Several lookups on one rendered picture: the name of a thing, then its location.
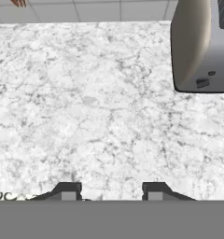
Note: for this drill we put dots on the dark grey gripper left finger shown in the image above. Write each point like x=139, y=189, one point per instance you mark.
x=68, y=188

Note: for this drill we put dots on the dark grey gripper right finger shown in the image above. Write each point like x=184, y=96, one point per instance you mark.
x=154, y=187

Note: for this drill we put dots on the black and white patterned item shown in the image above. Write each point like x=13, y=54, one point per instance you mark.
x=8, y=196

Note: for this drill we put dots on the silver toaster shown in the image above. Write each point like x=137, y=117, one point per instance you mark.
x=201, y=46

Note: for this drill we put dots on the brown wooden utensil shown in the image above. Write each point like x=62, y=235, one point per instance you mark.
x=19, y=2

